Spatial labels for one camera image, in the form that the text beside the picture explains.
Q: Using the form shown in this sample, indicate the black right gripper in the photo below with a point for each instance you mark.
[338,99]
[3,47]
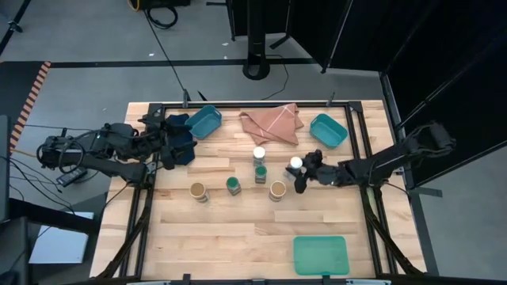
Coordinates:
[328,175]

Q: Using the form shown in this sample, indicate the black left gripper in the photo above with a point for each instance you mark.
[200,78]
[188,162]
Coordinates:
[166,136]

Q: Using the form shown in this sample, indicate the white lid bagel seasoning jar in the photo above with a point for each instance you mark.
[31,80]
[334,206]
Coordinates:
[259,152]
[296,162]

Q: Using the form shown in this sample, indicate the tan lid spice jar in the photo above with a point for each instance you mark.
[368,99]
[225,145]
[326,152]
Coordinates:
[278,188]
[197,190]

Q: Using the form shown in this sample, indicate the green lid oregano jar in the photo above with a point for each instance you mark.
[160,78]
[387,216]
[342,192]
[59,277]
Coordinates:
[233,183]
[260,171]

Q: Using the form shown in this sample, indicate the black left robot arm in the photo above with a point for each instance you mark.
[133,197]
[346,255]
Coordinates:
[115,166]

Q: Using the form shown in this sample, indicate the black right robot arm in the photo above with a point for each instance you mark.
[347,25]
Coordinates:
[380,164]

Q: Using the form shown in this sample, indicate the dark blue cloth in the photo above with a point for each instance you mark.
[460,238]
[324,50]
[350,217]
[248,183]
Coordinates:
[187,148]

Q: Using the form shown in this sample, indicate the small teal plastic bin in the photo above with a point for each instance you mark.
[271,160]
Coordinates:
[202,124]
[326,132]

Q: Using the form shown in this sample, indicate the pink folded cloth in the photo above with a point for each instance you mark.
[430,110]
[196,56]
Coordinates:
[273,124]

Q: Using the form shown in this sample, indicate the large teal plastic bin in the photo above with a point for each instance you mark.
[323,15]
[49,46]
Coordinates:
[321,255]

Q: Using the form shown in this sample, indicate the black power adapter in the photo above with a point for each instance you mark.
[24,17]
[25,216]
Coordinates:
[71,176]

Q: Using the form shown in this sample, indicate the orange black hazard tape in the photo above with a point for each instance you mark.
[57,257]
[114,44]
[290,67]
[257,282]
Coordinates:
[29,105]

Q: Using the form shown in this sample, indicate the black floor stand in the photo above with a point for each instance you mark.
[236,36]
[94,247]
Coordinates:
[256,39]

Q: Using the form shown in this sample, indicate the white board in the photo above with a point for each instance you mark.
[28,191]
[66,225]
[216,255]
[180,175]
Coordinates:
[59,243]

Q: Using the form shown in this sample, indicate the black folding partition screen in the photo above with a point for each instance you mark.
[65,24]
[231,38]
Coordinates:
[435,59]

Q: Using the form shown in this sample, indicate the black tripod leg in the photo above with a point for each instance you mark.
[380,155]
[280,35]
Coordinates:
[15,27]

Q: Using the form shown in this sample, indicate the dark desk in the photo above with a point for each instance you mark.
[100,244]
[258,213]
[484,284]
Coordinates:
[16,253]

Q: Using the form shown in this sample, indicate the black aluminium table frame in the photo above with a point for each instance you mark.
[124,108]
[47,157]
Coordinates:
[233,105]

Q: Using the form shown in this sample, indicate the grey metal rail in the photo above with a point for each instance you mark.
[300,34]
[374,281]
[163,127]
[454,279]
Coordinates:
[424,237]

